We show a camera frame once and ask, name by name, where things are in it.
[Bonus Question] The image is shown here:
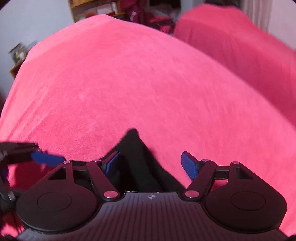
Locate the beige curtain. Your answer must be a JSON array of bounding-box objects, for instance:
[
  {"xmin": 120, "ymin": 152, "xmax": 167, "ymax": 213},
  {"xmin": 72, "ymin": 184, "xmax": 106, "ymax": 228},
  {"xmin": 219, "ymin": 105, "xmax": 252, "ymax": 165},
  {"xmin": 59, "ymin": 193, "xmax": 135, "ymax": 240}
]
[{"xmin": 241, "ymin": 0, "xmax": 273, "ymax": 31}]

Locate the wooden shelf with clutter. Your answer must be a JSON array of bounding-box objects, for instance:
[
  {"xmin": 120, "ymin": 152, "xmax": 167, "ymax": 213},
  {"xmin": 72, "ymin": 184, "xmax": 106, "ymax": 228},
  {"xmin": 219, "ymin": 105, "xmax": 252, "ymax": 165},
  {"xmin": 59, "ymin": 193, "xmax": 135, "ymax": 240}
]
[{"xmin": 68, "ymin": 0, "xmax": 127, "ymax": 22}]

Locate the red clothes pile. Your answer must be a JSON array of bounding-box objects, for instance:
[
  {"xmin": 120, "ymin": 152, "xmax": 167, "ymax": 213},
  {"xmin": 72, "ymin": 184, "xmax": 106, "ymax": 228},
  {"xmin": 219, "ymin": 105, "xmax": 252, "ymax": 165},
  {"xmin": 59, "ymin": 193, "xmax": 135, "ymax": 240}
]
[{"xmin": 121, "ymin": 1, "xmax": 181, "ymax": 35}]

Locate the pink plush blanket near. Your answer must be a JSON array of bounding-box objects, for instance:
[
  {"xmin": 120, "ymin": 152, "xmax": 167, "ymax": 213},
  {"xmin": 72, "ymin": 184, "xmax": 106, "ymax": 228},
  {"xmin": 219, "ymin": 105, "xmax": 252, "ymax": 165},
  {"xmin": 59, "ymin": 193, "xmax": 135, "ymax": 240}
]
[{"xmin": 1, "ymin": 15, "xmax": 295, "ymax": 235}]

